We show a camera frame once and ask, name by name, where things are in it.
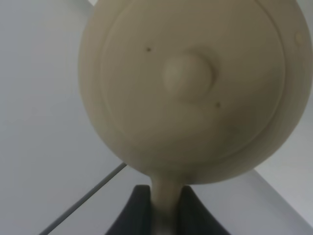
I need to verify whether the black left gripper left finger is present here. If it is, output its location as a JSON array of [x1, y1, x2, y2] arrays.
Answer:
[[106, 185, 152, 235]]

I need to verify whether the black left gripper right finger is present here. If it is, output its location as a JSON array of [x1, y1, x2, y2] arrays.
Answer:
[[177, 186, 229, 235]]

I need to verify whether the beige ceramic teapot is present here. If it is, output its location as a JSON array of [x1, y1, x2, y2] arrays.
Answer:
[[78, 0, 313, 235]]

